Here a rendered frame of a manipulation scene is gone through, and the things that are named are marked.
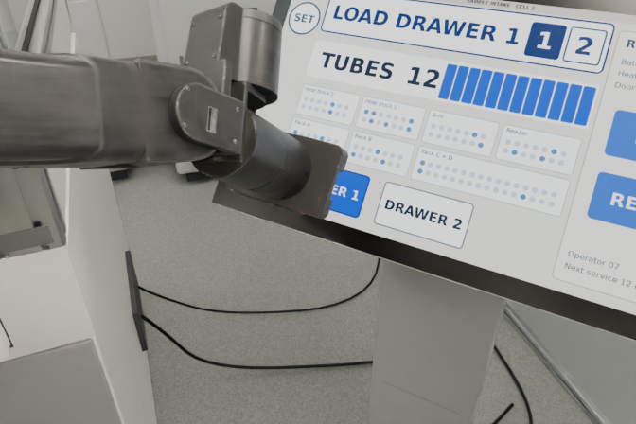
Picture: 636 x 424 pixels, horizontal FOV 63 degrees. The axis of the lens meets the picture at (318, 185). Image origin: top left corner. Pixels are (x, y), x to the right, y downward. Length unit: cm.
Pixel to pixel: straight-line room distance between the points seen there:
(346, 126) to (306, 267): 142
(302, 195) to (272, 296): 142
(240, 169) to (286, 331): 141
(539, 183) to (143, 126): 37
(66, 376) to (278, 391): 92
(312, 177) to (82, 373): 45
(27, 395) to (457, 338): 56
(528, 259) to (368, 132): 21
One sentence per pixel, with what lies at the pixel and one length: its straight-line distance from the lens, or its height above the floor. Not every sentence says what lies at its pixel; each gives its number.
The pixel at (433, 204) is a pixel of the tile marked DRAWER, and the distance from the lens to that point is 54.
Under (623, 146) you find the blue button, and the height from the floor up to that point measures 109.
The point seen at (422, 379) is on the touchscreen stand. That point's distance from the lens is 83.
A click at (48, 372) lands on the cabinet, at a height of 76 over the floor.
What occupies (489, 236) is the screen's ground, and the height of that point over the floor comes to 100.
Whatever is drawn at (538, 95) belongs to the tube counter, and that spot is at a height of 111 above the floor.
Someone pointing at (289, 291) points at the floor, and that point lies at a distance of 188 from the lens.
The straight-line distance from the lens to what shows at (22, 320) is 72.
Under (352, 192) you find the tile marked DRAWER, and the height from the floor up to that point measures 101.
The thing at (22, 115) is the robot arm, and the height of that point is 121.
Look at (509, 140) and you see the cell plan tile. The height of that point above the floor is 107.
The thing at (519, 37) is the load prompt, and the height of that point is 116.
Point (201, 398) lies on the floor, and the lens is 164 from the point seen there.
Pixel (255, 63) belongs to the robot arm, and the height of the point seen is 118.
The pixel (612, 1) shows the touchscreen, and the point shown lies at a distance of 60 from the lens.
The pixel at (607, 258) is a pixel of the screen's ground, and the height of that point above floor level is 101.
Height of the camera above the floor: 132
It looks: 33 degrees down
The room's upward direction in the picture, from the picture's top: straight up
